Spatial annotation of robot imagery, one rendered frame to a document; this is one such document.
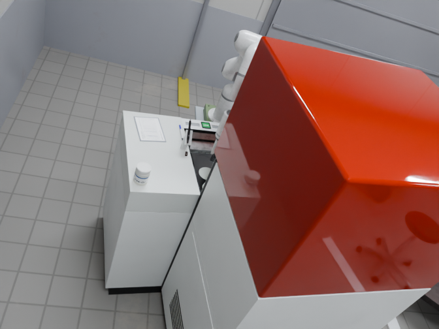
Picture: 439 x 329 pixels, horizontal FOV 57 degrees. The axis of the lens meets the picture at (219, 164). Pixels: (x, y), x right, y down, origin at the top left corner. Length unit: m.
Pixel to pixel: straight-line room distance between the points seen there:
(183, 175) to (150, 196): 0.22
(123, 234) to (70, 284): 0.67
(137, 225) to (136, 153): 0.37
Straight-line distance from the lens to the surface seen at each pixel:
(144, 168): 1.92
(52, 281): 2.76
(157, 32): 4.52
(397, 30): 5.01
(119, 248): 2.30
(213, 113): 2.73
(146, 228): 2.17
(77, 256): 2.85
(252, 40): 2.17
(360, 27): 4.83
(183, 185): 2.04
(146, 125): 2.32
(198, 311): 2.03
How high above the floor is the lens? 2.38
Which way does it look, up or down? 39 degrees down
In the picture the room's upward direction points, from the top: 24 degrees clockwise
